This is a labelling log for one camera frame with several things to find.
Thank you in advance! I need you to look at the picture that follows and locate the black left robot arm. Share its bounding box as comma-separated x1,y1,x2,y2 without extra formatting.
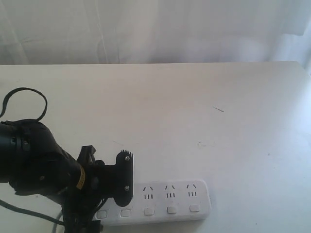
0,119,104,233

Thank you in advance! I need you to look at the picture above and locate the grey curved cable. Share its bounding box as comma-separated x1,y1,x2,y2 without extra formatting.
48,210,64,233

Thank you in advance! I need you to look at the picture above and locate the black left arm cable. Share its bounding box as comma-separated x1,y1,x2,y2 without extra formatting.
0,87,48,121

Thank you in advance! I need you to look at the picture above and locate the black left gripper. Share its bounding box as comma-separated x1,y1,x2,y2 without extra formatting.
62,160,117,233

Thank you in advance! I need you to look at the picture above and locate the white curtain backdrop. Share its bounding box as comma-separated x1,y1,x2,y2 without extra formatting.
0,0,311,66

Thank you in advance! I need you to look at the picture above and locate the white five-outlet power strip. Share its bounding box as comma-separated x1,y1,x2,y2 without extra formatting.
94,180,211,226

